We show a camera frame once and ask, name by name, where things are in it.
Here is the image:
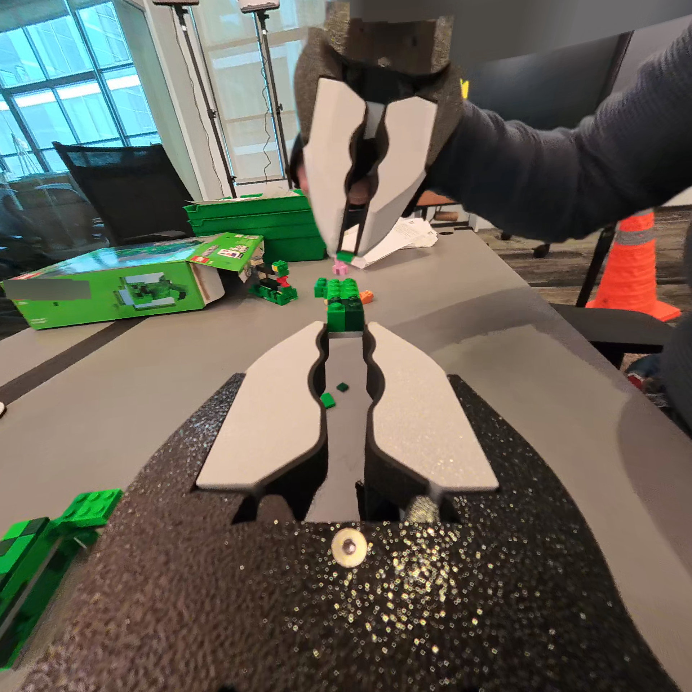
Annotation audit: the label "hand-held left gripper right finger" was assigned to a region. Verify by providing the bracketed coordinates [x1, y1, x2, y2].
[367, 321, 500, 493]

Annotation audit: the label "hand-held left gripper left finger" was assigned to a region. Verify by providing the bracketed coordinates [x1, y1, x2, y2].
[196, 320, 329, 492]

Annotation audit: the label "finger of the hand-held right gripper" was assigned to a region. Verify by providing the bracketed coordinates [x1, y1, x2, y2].
[350, 96, 440, 268]
[302, 77, 368, 256]

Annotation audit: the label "person's right forearm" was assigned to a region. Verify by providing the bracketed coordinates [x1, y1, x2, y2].
[427, 27, 692, 244]

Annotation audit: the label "grey desk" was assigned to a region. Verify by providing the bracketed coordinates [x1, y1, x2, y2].
[0, 230, 692, 692]

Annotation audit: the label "person's right hand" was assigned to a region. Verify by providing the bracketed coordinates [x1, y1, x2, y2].
[349, 173, 379, 206]

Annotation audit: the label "black tripod stand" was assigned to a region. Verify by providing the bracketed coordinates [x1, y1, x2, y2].
[153, 0, 239, 198]
[239, 0, 293, 190]

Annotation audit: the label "stacked green plastic trays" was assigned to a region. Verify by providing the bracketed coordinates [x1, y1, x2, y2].
[183, 190, 329, 264]

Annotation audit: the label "small green brick model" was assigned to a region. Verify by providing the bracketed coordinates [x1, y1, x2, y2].
[248, 259, 299, 307]

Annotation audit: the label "green cardboard toy box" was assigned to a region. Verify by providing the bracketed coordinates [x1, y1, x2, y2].
[0, 232, 266, 332]

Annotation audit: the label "black office chair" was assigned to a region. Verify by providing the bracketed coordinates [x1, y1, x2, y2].
[52, 142, 192, 244]

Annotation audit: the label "large glass window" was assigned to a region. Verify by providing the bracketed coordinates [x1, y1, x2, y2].
[0, 0, 163, 179]

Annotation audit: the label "orange traffic cone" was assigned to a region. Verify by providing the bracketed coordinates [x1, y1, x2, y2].
[585, 210, 683, 323]

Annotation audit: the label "person's leg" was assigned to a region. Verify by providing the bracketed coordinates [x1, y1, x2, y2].
[627, 319, 692, 433]

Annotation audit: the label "large curved green brick assembly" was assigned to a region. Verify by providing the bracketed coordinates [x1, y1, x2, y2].
[0, 489, 123, 671]

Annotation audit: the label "dark background chairs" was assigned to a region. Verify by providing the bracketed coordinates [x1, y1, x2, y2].
[0, 176, 109, 282]

